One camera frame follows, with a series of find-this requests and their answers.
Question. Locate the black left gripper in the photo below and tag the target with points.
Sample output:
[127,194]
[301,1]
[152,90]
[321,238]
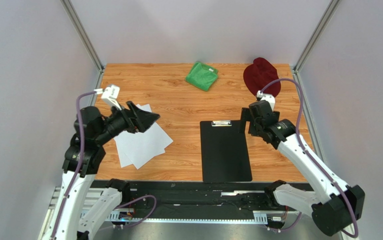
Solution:
[137,119]

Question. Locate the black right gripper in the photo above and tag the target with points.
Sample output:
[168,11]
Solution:
[256,119]

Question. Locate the black clipboard folder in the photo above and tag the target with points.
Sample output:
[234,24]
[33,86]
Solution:
[224,152]

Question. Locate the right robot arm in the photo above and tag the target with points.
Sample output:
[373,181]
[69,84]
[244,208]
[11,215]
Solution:
[304,159]

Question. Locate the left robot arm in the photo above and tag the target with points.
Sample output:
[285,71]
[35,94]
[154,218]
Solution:
[81,164]

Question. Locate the dark red hat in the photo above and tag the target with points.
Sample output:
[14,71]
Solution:
[260,73]

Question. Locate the green folded cloth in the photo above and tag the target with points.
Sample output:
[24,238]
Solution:
[202,76]

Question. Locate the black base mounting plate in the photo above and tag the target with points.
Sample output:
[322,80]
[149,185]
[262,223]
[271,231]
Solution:
[198,201]

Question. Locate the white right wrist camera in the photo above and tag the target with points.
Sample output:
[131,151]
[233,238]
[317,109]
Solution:
[260,96]

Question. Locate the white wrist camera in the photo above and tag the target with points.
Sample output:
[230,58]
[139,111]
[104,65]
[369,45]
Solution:
[109,95]
[260,96]

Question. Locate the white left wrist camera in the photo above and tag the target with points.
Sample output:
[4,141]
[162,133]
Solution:
[109,95]

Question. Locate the aluminium frame rail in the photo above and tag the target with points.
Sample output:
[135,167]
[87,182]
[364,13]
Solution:
[82,209]

